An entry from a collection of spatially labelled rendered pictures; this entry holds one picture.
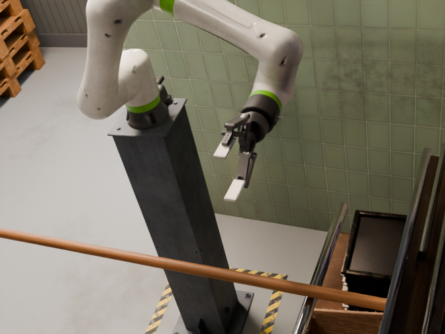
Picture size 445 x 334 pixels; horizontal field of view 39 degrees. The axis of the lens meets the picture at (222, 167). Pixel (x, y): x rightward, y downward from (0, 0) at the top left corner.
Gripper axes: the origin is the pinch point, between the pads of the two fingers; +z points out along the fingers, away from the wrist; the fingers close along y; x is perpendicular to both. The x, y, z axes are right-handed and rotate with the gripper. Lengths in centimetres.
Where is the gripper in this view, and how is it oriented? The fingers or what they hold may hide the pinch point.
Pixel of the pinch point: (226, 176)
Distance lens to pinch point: 146.4
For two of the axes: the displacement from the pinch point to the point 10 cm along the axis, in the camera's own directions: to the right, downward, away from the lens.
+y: 1.8, 7.4, 6.5
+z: -3.7, 6.7, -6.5
